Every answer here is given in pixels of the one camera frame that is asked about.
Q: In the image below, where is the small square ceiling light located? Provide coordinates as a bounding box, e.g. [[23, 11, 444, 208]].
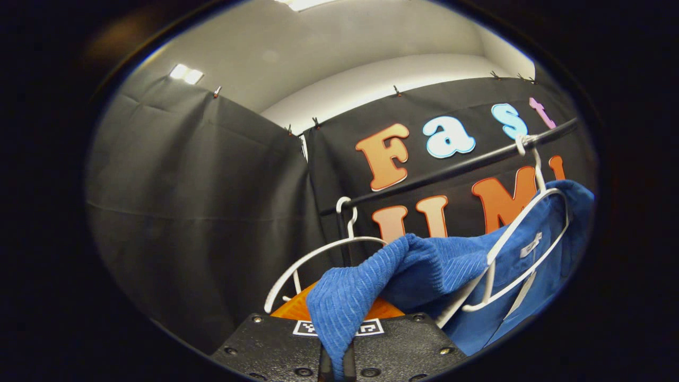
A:
[[169, 64, 205, 85]]

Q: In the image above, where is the long ceiling light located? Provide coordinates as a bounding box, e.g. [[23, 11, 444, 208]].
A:
[[273, 0, 340, 12]]

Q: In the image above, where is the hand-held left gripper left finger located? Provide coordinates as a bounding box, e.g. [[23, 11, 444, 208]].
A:
[[211, 281, 338, 382]]

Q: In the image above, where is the black clothes rail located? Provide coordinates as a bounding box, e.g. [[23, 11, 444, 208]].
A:
[[320, 118, 580, 268]]

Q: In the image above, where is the white clothes hanger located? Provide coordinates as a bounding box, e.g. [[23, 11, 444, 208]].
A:
[[264, 196, 389, 315], [435, 134, 571, 329]]

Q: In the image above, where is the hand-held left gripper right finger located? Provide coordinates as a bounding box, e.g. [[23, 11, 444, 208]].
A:
[[337, 297, 468, 382]]

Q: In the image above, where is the blue corduroy jacket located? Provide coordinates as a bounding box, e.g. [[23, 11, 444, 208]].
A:
[[306, 179, 596, 380]]

